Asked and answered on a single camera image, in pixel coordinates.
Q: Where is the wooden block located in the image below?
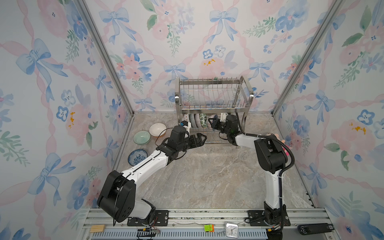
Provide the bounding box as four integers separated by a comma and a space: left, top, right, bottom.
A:
90, 225, 106, 233

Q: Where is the blue mesh pattern bowl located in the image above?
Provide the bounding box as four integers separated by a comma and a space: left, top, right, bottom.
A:
207, 115, 218, 130

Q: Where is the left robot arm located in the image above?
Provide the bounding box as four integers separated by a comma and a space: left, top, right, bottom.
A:
97, 126, 207, 224

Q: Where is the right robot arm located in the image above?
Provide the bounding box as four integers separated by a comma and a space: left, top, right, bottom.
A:
208, 115, 295, 227

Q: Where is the pink purple glass bowl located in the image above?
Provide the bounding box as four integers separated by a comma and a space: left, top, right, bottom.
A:
194, 114, 202, 128

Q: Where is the white orange bowl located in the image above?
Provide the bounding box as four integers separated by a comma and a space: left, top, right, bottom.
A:
149, 123, 167, 138

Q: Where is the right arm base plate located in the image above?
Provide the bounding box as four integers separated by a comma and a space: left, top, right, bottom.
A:
245, 210, 291, 227

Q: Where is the small silver alarm clock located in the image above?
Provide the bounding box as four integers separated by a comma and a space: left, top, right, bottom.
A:
225, 223, 239, 239

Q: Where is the plush doll pink shirt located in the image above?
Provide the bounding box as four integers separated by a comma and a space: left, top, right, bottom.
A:
270, 134, 291, 156

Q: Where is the green white patterned bowl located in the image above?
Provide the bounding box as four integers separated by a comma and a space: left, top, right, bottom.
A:
183, 114, 190, 122

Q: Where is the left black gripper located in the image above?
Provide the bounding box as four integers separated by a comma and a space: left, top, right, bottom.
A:
177, 133, 207, 154

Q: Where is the stainless steel dish rack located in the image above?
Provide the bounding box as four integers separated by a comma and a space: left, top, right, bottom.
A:
175, 76, 256, 144

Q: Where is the black connector with wires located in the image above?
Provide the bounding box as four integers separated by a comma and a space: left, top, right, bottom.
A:
136, 228, 161, 240

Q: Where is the pale green bowl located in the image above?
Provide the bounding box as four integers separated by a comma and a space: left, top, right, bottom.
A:
133, 131, 151, 145

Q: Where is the dark blue flower bowl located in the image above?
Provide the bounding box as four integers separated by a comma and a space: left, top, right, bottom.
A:
189, 114, 197, 128

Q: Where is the green orange small block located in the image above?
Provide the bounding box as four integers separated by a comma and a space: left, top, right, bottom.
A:
204, 224, 215, 232

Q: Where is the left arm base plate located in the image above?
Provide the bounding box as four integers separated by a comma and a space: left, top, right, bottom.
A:
127, 210, 170, 227

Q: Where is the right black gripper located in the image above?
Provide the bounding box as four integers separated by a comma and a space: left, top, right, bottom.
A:
208, 118, 231, 137

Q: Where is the green leaf pattern bowl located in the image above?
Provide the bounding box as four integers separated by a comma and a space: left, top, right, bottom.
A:
199, 114, 208, 128

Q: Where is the black stapler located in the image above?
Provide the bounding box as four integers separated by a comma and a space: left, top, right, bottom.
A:
297, 223, 335, 236

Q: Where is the blue white patterned bowl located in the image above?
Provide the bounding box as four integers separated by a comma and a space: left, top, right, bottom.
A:
128, 149, 148, 166

